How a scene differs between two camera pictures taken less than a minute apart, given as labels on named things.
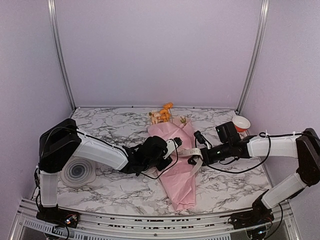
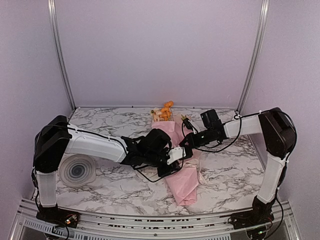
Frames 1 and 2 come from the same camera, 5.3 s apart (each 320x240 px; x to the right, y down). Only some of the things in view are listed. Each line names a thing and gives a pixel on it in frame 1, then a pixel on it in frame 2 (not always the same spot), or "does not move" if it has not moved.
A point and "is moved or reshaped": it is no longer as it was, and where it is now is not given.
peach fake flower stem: x=155 y=117 is moved or reshaped
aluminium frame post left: x=51 y=5 does not move
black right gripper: x=206 y=157 -> x=186 y=139
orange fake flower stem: x=165 y=113 does not move
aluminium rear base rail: x=155 y=107 does not move
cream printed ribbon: x=190 y=151 is moved or reshaped
